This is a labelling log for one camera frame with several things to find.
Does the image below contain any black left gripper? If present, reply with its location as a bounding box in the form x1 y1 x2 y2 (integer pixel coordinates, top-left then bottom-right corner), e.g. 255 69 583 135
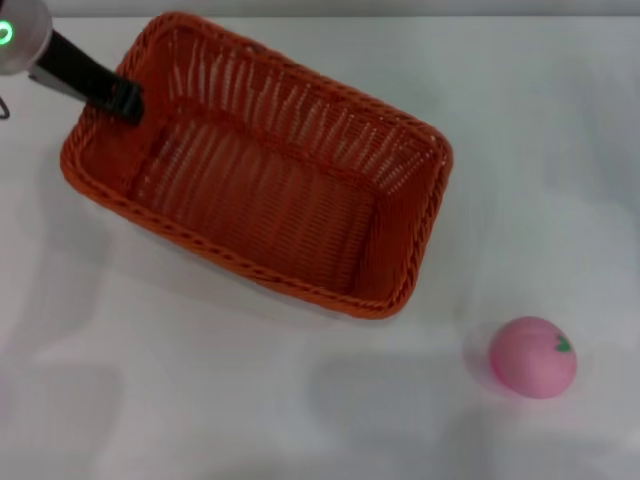
27 29 146 126

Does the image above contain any orange woven plastic basket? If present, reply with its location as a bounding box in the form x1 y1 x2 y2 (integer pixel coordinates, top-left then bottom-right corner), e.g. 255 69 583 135
59 11 454 321

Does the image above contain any pink toy peach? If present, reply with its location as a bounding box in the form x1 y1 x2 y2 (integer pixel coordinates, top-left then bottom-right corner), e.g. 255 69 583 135
488 315 578 400

